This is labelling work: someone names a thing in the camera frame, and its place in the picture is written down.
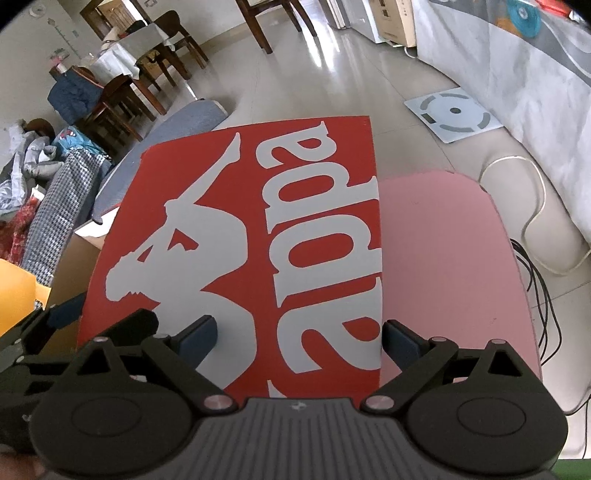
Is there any red cardboard shoe box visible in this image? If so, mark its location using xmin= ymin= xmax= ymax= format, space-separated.
xmin=42 ymin=205 xmax=119 ymax=356

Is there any red Kappa box lid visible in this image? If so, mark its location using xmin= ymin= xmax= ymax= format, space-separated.
xmin=78 ymin=116 xmax=383 ymax=401

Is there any left hand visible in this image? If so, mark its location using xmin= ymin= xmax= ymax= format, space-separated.
xmin=0 ymin=452 xmax=46 ymax=480

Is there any yellow plastic chair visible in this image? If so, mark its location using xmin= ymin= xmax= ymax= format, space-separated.
xmin=0 ymin=259 xmax=51 ymax=335

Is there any pink lap desk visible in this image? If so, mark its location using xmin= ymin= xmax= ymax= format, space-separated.
xmin=379 ymin=171 xmax=541 ymax=374

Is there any red patterned blanket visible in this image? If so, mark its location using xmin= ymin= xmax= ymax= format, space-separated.
xmin=0 ymin=196 xmax=41 ymax=265

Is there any houndstooth sofa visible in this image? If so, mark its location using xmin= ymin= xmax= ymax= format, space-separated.
xmin=20 ymin=148 xmax=112 ymax=287

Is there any pile of grey clothes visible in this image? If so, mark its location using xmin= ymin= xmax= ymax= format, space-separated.
xmin=1 ymin=118 xmax=63 ymax=221

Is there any grey rolled floor mat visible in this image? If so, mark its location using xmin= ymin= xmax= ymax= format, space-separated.
xmin=89 ymin=99 xmax=229 ymax=224

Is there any white bathroom scale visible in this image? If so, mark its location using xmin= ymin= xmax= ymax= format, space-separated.
xmin=405 ymin=88 xmax=503 ymax=144

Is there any wooden chair with jacket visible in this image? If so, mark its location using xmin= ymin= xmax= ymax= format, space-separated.
xmin=47 ymin=66 xmax=155 ymax=147

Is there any white marble tv cabinet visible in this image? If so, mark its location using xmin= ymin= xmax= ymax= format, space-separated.
xmin=413 ymin=1 xmax=590 ymax=237

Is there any dining table white cloth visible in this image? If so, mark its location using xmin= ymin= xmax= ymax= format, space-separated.
xmin=87 ymin=10 xmax=209 ymax=107

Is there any brown cardboard carton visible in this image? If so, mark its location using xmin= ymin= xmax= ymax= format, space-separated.
xmin=370 ymin=0 xmax=417 ymax=48

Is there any dark wooden chair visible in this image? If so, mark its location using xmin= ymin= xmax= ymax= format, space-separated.
xmin=235 ymin=0 xmax=318 ymax=54

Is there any black cable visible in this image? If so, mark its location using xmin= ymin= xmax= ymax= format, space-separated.
xmin=507 ymin=237 xmax=591 ymax=416

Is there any white power cable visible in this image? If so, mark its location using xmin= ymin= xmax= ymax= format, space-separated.
xmin=478 ymin=154 xmax=591 ymax=278

